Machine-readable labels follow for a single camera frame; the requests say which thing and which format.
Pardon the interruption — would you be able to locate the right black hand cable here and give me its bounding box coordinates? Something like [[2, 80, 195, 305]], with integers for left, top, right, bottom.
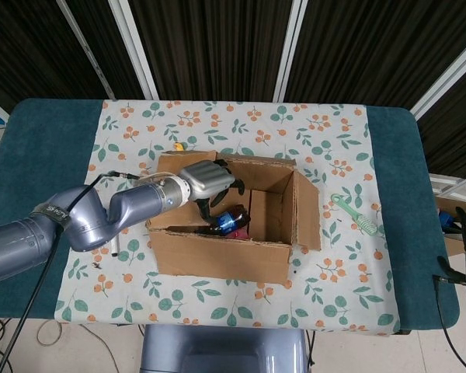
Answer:
[[433, 274, 466, 373]]

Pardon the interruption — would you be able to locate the cola bottle blue label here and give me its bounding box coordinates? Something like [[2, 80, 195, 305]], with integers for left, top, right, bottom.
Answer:
[[207, 204, 252, 236]]

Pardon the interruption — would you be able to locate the mint green hairbrush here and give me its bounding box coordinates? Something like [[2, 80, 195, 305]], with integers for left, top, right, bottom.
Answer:
[[329, 193, 385, 237]]

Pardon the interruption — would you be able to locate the tan floor cord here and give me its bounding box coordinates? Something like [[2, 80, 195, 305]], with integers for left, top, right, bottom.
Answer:
[[37, 320, 113, 373]]

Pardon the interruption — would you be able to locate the background open cardboard box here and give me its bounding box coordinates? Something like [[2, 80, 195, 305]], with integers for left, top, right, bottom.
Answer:
[[434, 196, 466, 257]]

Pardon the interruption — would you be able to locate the brown cardboard box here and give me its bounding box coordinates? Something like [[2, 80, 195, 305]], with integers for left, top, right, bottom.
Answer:
[[145, 149, 322, 287]]

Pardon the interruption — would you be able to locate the teal table cover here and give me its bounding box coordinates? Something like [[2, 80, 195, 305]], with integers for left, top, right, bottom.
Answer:
[[0, 97, 461, 331]]

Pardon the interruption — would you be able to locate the white partition frame post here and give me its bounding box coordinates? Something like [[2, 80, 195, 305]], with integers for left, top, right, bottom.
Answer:
[[429, 173, 466, 195], [108, 0, 159, 100], [273, 0, 310, 103], [409, 37, 466, 120]]

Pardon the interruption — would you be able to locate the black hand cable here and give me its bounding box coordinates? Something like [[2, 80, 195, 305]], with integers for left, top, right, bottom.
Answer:
[[0, 170, 141, 373], [433, 274, 466, 373]]

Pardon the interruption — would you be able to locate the floral print tablecloth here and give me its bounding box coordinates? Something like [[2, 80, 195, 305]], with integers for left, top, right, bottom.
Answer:
[[53, 99, 402, 336]]

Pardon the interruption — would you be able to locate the left black hand cable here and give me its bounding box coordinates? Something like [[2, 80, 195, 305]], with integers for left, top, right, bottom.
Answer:
[[0, 170, 141, 373]]

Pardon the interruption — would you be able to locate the thin white partition post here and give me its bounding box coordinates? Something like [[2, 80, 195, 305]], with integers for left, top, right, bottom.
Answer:
[[56, 0, 116, 101]]

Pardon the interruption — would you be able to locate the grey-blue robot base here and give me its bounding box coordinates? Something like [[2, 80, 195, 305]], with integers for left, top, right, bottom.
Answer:
[[139, 324, 311, 373]]

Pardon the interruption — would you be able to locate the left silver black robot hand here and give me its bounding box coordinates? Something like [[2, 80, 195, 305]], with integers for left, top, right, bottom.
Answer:
[[178, 158, 245, 226]]

